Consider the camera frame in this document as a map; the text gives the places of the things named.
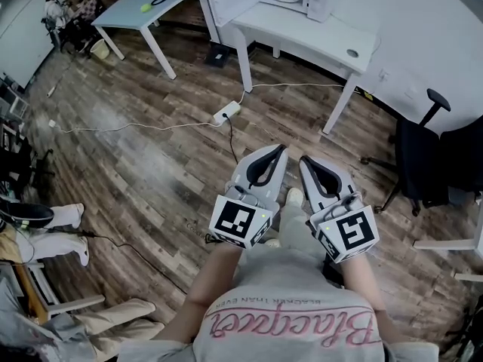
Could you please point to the person's right forearm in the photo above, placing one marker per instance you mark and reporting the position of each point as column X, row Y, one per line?
column 364, row 281

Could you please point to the person's white shoe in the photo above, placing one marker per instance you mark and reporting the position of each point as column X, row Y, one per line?
column 272, row 243
column 294, row 196

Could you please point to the green ball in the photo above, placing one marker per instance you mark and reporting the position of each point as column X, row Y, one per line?
column 145, row 8

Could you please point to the white table frame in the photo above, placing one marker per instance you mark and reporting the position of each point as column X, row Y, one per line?
column 445, row 244

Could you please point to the pale blue table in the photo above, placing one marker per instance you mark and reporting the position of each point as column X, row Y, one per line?
column 128, row 13

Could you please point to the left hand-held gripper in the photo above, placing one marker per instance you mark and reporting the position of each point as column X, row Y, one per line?
column 232, row 219

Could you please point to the white wooden chair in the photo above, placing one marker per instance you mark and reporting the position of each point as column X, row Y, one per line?
column 41, row 292

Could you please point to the pale yellow waste bin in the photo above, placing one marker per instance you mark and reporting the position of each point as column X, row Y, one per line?
column 100, row 49

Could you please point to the cluttered dark shelf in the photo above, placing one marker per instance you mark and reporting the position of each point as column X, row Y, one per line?
column 11, row 153

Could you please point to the black office chair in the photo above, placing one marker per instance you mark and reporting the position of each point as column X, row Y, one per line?
column 417, row 157
column 462, row 160

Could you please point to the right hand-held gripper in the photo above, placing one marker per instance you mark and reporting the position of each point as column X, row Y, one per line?
column 354, row 232

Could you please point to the black box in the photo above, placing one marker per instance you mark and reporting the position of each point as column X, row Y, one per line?
column 217, row 56

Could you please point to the person's left forearm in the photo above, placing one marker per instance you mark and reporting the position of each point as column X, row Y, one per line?
column 211, row 277

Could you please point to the person's light grey trousers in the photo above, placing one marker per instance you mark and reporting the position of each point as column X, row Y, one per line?
column 298, row 228

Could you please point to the small white power strip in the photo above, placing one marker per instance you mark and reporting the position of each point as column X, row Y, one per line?
column 51, row 91

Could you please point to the yellow black sticker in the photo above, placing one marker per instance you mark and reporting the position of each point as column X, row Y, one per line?
column 368, row 96

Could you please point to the white desk with grommet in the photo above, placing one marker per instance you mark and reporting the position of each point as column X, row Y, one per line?
column 302, row 36

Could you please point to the person's grey printed t-shirt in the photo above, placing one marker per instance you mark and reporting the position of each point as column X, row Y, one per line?
column 287, row 285

